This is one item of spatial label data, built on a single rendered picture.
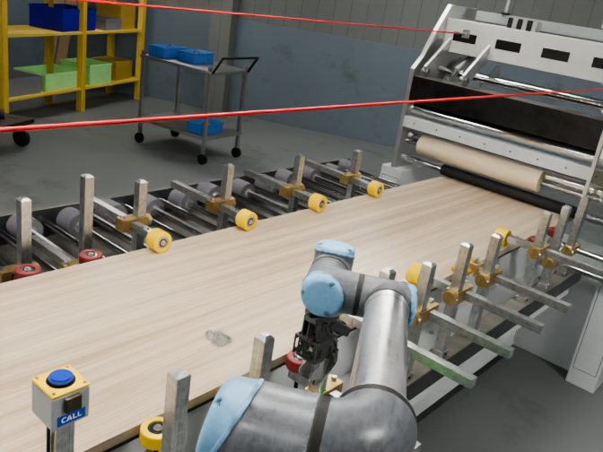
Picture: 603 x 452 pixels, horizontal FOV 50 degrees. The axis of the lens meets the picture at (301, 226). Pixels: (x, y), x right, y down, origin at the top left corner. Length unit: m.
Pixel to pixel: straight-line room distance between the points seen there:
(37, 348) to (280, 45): 7.53
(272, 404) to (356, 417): 0.10
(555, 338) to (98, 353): 2.94
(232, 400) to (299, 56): 8.29
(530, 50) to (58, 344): 3.14
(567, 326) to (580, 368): 0.25
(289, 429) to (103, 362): 1.08
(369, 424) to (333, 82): 8.18
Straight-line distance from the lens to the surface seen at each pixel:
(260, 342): 1.51
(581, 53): 4.01
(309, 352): 1.52
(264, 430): 0.78
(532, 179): 3.84
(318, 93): 8.93
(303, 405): 0.79
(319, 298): 1.31
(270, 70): 9.10
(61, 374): 1.18
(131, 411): 1.64
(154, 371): 1.77
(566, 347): 4.14
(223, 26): 9.09
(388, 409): 0.83
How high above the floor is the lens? 1.90
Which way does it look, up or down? 21 degrees down
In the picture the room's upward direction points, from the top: 9 degrees clockwise
